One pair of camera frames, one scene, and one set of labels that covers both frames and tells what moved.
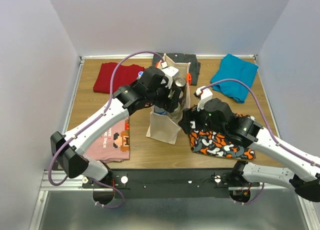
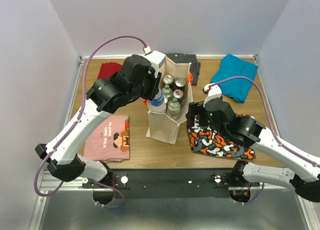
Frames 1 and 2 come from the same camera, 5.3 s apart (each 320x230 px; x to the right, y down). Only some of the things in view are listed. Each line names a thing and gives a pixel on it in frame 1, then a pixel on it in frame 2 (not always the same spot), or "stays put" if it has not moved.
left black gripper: [170, 105] to [155, 85]
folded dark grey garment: [181, 58] stays put
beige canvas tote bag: [165, 127] stays put
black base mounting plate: [168, 183] stays put
